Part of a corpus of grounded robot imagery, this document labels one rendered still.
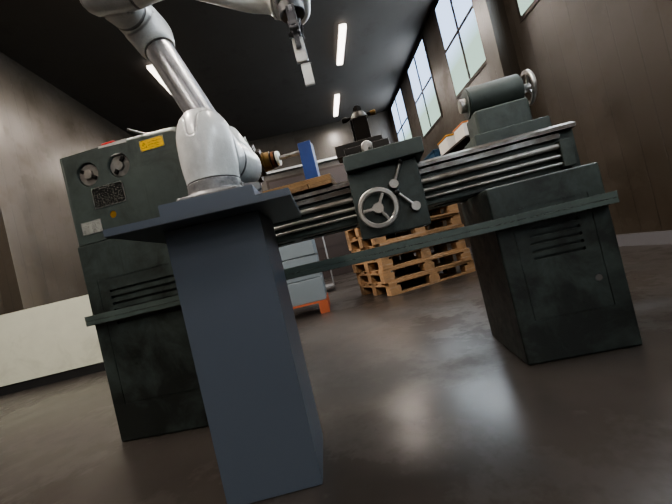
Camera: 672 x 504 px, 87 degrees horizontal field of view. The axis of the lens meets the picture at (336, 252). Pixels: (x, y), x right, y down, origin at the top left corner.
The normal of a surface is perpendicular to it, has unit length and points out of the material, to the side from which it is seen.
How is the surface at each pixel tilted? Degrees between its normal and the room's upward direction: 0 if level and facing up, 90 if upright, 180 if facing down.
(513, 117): 90
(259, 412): 90
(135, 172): 90
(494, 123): 90
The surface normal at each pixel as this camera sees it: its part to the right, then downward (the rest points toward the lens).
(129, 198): -0.13, 0.02
